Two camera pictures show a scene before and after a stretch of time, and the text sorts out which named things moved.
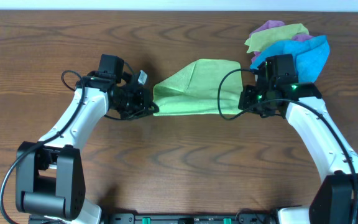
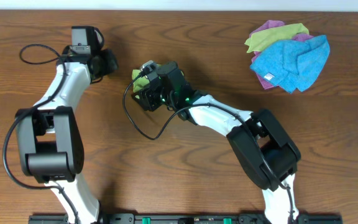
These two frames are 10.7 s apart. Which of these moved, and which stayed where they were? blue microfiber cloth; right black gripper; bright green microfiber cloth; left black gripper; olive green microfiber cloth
Moved: right black gripper; left black gripper; bright green microfiber cloth
Stayed: blue microfiber cloth; olive green microfiber cloth
